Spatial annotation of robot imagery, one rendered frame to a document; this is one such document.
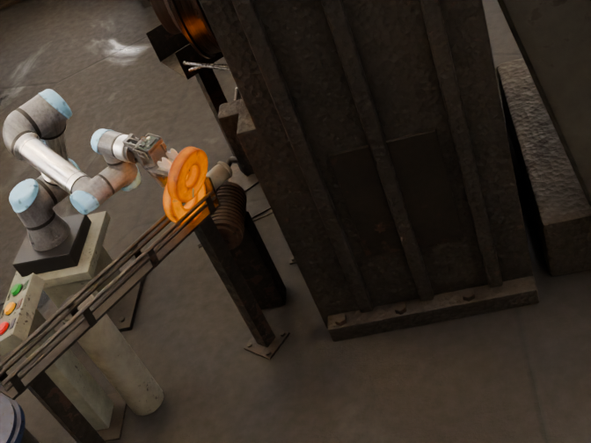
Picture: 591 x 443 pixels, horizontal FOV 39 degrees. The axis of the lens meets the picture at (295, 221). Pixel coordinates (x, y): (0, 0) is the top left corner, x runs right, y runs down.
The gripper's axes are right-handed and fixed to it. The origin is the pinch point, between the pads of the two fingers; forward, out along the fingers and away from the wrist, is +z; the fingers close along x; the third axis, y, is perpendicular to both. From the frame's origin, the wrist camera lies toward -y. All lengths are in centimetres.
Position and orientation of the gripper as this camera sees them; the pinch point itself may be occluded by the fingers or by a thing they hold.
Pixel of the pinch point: (185, 170)
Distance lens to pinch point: 230.2
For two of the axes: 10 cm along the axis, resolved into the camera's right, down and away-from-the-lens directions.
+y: -3.0, -6.7, -6.8
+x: 5.6, -7.0, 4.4
